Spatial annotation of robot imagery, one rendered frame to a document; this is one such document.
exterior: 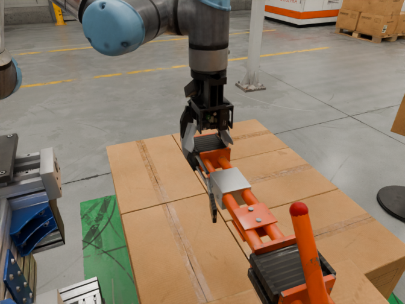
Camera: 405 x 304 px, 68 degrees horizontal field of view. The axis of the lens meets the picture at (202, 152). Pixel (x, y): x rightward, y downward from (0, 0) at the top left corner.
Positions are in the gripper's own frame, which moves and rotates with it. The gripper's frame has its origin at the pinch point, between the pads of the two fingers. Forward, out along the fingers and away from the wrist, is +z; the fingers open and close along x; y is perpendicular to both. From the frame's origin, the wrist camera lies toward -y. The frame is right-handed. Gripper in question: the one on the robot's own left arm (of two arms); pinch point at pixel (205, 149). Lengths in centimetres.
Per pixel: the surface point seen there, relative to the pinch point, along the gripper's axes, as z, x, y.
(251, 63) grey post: 73, 165, -290
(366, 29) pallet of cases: 85, 528, -469
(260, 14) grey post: 16, 172, -289
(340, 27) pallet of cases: 93, 523, -541
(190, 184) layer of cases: 53, 11, -53
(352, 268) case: 13.2, 19.8, 31.1
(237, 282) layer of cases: 54, 11, 2
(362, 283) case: 13.2, 19.2, 34.3
